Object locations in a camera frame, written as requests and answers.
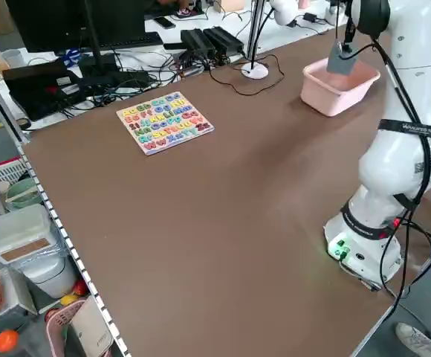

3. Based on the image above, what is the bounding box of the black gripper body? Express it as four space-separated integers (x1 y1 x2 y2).
343 17 356 42

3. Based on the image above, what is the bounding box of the grey block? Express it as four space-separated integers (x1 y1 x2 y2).
326 40 360 76

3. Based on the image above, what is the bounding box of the pink plastic bin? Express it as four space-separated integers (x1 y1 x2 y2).
299 59 382 118

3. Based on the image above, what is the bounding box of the orange toy fruit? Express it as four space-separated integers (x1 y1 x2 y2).
0 329 20 353

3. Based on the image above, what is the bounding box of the white desk lamp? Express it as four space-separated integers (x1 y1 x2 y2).
240 0 299 80

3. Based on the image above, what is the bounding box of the black power brick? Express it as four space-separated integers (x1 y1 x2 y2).
180 28 216 57
203 26 246 55

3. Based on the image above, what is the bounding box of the black phone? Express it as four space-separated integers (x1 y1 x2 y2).
154 16 178 30

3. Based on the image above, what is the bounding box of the black keyboard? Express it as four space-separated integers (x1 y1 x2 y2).
98 31 164 51

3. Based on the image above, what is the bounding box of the colourful alphabet puzzle board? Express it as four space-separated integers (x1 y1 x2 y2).
116 91 216 156

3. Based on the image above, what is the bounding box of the black monitor stand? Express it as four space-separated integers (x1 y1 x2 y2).
77 0 152 89

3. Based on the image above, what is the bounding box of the black monitor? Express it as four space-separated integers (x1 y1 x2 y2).
5 0 148 53

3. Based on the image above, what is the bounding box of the white cup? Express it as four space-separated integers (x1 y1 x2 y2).
2 48 24 68

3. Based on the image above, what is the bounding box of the green bowl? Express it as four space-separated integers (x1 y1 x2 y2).
6 178 44 213

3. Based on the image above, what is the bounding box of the white slotted basket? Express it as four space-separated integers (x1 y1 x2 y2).
0 158 27 220

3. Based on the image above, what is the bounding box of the white round pot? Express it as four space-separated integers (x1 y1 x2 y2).
22 256 79 299

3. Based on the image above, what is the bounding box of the clear plastic storage container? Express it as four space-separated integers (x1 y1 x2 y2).
0 204 62 266

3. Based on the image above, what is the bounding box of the white cardboard box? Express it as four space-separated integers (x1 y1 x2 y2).
69 295 114 357

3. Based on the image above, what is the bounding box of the pink slotted basket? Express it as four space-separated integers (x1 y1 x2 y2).
45 299 90 357

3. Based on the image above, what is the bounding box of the black lamp cable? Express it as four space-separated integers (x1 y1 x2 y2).
210 54 285 97

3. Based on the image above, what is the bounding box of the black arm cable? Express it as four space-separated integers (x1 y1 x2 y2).
371 36 431 309

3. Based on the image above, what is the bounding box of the aluminium shelf rail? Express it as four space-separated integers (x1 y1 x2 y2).
16 144 132 357

